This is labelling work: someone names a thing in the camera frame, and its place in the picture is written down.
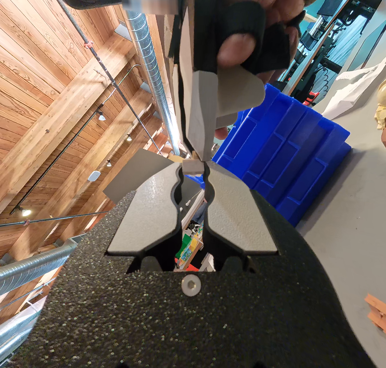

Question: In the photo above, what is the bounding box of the wood-edged grey table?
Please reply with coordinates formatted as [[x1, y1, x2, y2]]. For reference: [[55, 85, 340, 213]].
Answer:
[[283, 0, 354, 96]]

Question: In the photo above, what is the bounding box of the tan brick model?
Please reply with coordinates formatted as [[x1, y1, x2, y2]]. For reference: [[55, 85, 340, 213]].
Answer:
[[374, 81, 386, 132]]

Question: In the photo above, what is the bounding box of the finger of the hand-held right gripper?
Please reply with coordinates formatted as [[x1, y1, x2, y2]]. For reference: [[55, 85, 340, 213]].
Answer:
[[185, 70, 220, 161], [172, 6, 195, 155]]

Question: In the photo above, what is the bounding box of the black ceiling light rail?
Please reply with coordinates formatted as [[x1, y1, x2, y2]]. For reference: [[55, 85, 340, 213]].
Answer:
[[9, 103, 105, 215]]

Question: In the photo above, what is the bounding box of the silver ventilation duct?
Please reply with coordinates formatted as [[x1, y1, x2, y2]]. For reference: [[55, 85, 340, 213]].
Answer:
[[0, 238, 79, 297], [124, 10, 181, 157]]

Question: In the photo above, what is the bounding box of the brown ribbed brick piece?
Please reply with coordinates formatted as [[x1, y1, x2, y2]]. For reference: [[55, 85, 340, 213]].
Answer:
[[364, 293, 386, 333]]

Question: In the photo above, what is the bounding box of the white tan clip brick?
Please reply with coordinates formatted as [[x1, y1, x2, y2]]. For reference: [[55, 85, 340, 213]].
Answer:
[[182, 151, 203, 174]]

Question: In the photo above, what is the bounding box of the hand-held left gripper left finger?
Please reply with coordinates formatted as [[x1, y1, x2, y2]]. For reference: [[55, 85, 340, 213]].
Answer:
[[107, 163, 184, 256]]

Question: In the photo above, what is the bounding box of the grey desk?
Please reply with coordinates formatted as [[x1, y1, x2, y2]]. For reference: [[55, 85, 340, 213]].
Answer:
[[295, 54, 386, 368]]

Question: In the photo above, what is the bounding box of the black board with wooden edge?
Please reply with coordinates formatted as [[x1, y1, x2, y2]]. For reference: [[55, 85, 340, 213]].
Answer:
[[103, 148, 182, 206]]

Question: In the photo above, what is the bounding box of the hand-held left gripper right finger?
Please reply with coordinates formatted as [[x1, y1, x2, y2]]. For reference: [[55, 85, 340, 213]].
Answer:
[[203, 162, 279, 256]]

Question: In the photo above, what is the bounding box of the stack of blue plastic bins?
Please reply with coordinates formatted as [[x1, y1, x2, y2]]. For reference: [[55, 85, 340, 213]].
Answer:
[[185, 83, 352, 227]]

